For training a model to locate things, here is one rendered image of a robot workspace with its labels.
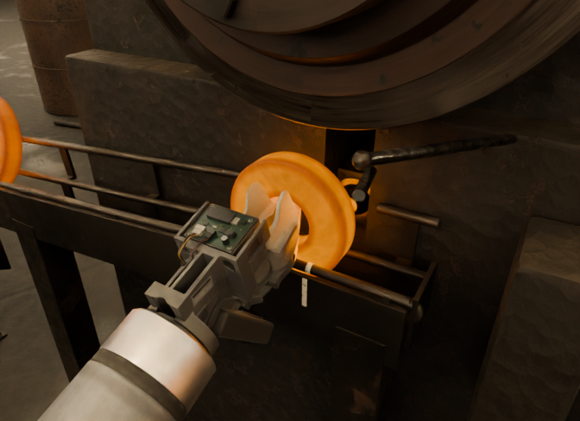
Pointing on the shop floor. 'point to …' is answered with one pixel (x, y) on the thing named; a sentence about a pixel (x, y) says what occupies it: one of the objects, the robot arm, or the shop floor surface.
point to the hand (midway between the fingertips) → (290, 203)
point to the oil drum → (53, 39)
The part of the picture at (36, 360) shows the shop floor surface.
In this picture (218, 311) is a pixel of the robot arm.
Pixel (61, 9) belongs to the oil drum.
